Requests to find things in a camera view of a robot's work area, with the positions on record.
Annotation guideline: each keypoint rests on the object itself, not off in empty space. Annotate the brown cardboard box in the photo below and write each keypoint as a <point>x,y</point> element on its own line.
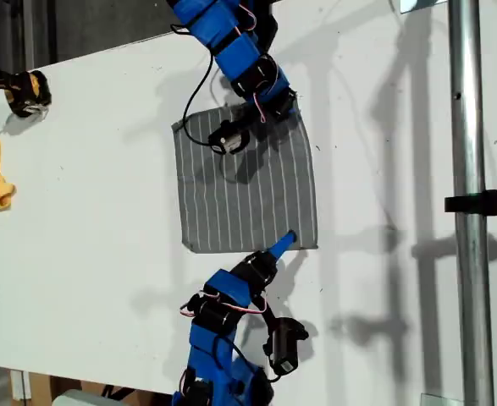
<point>40,389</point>

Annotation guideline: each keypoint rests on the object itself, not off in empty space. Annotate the steel post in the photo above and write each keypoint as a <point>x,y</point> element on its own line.
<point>468,127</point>

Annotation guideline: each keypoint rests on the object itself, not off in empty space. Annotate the black yellow hand tool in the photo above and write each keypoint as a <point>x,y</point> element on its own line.
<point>28,91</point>

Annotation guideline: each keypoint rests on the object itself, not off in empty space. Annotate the white table leg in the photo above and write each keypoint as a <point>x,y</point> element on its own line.
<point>19,385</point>

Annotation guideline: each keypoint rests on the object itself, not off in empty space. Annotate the white plastic object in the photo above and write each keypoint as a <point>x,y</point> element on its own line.
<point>74,399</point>

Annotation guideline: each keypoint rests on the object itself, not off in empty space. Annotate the grey white-striped towel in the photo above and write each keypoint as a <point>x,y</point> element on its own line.
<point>248,199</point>

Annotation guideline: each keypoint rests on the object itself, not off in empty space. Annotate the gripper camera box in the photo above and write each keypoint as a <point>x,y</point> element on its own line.
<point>284,344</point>
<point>229,139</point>

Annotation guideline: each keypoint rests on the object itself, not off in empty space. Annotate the black camera stalk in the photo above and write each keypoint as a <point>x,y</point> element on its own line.
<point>246,120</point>
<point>271,315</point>

